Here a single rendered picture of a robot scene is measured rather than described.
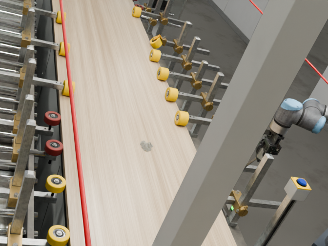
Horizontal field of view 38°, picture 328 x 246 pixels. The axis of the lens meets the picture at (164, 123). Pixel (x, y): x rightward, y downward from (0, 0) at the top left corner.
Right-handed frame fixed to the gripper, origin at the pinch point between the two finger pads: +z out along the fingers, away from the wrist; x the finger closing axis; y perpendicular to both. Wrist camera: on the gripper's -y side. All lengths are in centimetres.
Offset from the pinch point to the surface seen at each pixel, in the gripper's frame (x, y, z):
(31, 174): -116, 47, -13
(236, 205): -10.3, 16.1, 18.7
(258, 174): -9.4, 17.9, -3.6
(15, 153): -118, 3, 14
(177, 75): -21, -86, 6
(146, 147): -57, -9, 10
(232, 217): -9.6, 17.5, 26.2
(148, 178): -59, 13, 11
